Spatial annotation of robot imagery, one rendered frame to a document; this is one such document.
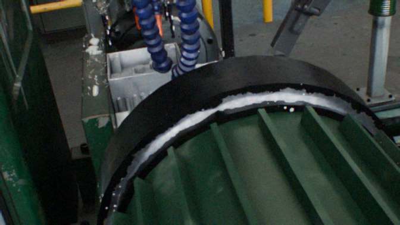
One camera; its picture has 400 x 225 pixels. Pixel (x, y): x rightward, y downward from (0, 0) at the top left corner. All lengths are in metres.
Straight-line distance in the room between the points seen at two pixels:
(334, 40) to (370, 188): 1.50
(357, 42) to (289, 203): 1.50
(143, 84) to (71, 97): 0.74
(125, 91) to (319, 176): 0.60
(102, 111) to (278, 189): 0.51
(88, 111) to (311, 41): 1.09
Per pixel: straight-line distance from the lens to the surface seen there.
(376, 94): 1.36
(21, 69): 0.80
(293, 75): 0.27
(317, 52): 1.61
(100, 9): 0.74
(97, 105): 0.71
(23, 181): 0.72
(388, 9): 1.26
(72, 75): 1.64
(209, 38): 1.05
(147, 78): 0.78
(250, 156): 0.22
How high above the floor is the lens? 1.49
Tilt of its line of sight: 31 degrees down
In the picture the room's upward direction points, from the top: 6 degrees counter-clockwise
